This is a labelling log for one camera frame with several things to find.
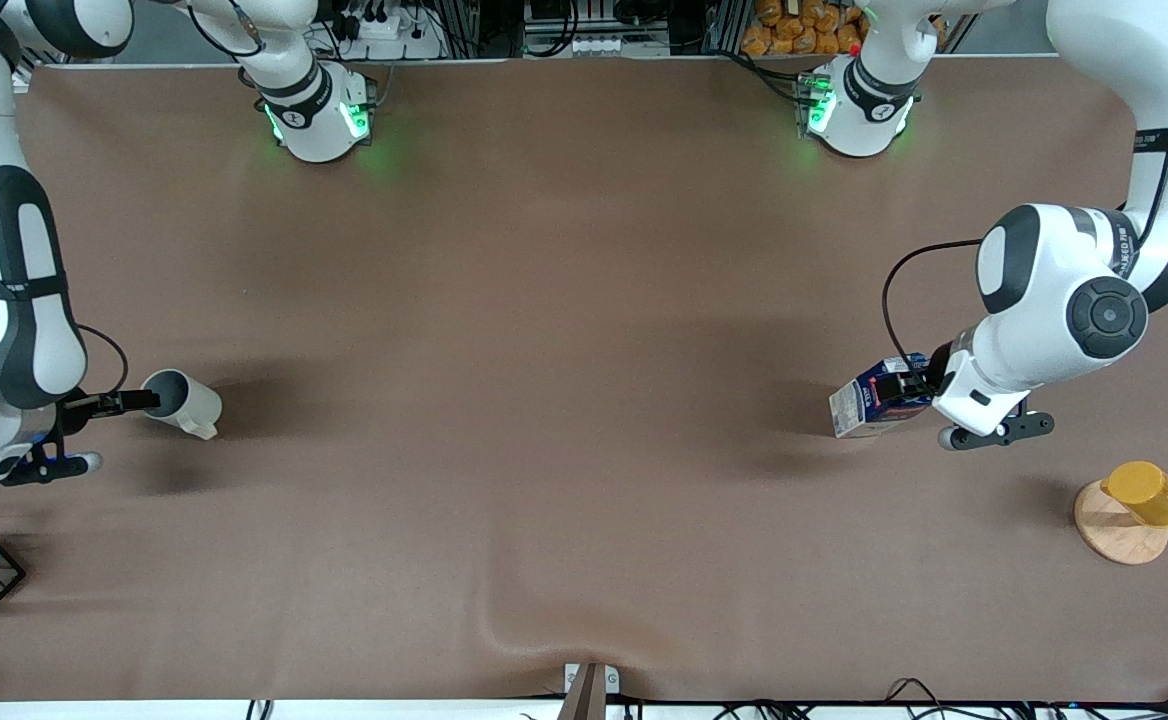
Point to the bag of orange buns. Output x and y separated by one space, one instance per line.
794 30

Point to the yellow cup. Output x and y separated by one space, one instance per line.
1149 495

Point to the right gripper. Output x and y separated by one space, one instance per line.
77 408

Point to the cream mug with grey inside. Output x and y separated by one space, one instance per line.
189 405

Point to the white power strip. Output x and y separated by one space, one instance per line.
384 30

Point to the wooden mug stand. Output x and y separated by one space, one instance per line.
1114 540

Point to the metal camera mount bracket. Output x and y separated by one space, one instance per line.
587 690

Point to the brown table cloth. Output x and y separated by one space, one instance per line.
584 550

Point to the white connector block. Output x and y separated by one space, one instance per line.
616 45

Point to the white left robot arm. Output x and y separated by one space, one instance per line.
1064 290

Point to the blue milk carton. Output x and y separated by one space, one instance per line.
869 405

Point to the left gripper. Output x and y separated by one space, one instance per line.
935 375

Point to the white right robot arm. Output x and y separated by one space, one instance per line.
24 280

